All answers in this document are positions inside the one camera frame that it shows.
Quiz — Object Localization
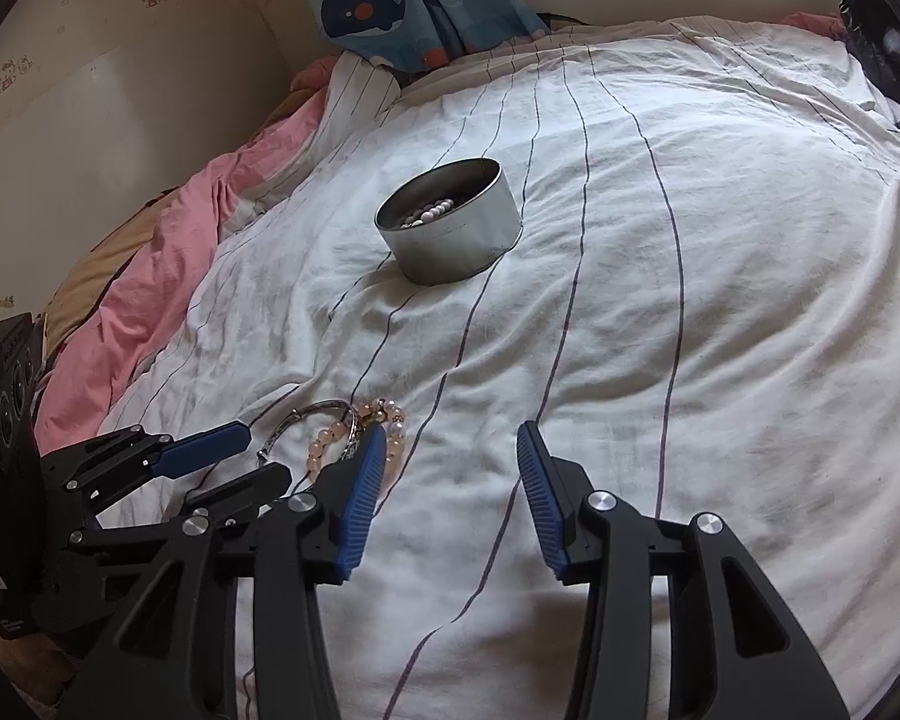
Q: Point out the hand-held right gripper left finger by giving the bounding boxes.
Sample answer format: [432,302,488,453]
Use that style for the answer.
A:
[60,424,389,720]

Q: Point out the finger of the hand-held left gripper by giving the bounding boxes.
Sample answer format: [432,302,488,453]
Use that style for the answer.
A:
[184,463,293,523]
[41,422,253,500]

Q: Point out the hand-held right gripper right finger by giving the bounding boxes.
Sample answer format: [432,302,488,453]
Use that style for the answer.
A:
[516,420,852,720]

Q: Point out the pink bead bracelet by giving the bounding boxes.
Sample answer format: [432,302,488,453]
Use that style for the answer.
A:
[307,420,355,485]

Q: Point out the peach pearl bracelet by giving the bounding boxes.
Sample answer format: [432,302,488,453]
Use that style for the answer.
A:
[356,397,407,492]

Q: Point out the silver bangle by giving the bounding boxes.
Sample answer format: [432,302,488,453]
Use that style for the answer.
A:
[257,399,361,466]

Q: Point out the round grey metal tin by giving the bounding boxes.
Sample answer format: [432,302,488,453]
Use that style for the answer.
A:
[375,157,524,286]

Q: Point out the white bead bracelet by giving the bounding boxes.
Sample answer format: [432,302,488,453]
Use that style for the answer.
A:
[399,197,457,230]

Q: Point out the tan plaid pillow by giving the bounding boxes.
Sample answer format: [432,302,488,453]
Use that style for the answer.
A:
[41,199,177,350]

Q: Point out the pink blanket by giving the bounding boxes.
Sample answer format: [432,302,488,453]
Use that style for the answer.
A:
[34,64,346,451]

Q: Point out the white striped bed sheet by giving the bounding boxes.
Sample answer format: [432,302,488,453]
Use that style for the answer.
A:
[94,15,900,720]

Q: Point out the brown cloth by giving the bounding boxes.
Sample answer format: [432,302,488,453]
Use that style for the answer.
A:
[259,86,327,128]

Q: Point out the whale print curtain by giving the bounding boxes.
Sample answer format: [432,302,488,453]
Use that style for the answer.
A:
[289,0,552,76]

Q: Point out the pink cloth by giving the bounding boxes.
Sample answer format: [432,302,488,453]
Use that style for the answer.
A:
[780,11,848,40]

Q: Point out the black plastic bag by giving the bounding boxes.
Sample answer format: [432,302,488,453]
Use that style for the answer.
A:
[840,0,900,121]

